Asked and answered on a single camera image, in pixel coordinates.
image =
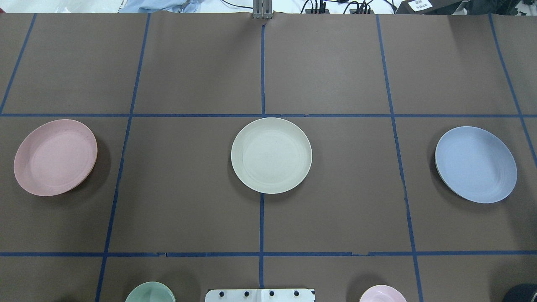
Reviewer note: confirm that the pink plate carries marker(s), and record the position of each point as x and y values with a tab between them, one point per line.
55	157

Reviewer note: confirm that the aluminium frame post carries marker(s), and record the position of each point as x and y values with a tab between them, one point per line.
262	9

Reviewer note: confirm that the light blue cloth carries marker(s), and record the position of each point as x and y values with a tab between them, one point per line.
150	6

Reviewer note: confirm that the dark blue pot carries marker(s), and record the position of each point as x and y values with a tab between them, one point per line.
521	293

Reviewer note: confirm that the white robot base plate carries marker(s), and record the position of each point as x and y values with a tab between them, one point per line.
261	295

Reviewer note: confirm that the pink bowl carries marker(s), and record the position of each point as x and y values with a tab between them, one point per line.
382	293

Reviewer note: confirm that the blue plate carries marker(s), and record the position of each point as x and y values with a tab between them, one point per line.
476	165

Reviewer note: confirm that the cream plate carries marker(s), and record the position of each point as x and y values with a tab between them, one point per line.
271	155

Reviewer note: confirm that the green bowl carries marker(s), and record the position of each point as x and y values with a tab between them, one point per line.
151	291

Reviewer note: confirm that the black labelled box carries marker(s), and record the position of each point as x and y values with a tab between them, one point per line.
427	7

